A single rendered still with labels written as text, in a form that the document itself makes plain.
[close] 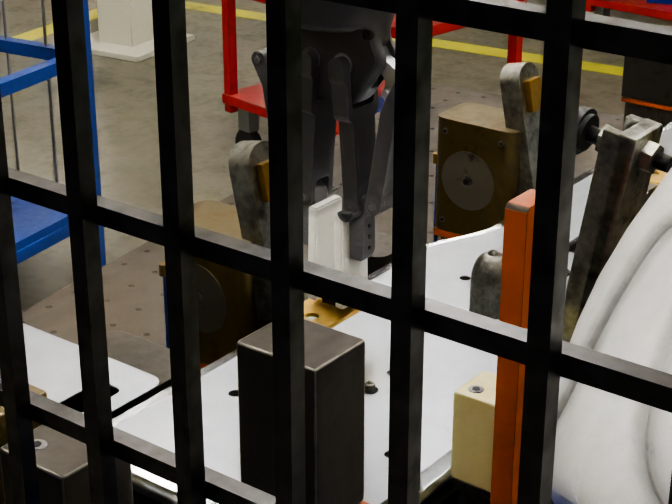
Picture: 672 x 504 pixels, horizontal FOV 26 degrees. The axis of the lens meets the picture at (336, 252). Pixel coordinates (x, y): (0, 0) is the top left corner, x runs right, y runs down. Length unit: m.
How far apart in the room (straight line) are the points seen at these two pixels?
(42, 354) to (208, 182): 3.13
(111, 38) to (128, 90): 0.54
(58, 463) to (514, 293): 0.26
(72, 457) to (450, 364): 0.34
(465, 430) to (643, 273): 0.48
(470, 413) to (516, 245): 0.13
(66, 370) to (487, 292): 0.31
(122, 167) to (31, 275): 0.77
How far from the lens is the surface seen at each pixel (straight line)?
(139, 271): 1.92
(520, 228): 0.77
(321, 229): 1.00
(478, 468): 0.88
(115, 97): 4.97
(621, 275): 0.40
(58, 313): 1.82
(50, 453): 0.79
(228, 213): 1.17
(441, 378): 1.01
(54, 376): 1.03
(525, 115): 1.36
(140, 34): 5.52
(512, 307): 0.79
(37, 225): 3.43
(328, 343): 0.62
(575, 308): 0.89
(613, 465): 0.39
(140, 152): 4.44
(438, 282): 1.16
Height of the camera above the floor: 1.48
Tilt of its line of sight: 24 degrees down
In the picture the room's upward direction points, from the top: straight up
